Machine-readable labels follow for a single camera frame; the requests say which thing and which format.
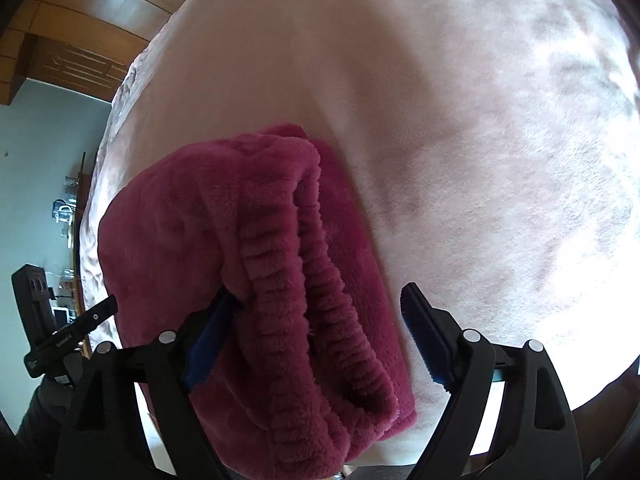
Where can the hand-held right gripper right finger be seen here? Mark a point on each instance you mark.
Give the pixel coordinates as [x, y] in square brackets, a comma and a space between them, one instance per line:
[425, 337]

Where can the magenta fleece pants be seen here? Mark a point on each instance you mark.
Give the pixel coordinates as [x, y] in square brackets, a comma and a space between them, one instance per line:
[280, 285]

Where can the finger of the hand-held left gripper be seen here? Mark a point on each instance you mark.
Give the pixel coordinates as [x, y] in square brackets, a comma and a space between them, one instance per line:
[95, 314]

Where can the pink bed blanket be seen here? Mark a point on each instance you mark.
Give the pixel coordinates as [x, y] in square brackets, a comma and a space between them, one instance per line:
[450, 135]

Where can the wooden shelf cabinet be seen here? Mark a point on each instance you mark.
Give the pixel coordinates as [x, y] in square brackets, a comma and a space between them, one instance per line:
[75, 240]

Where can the wooden wardrobe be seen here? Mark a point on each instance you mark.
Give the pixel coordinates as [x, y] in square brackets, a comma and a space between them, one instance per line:
[75, 25]

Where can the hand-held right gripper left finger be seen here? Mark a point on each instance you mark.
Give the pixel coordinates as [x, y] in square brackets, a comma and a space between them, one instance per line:
[207, 345]

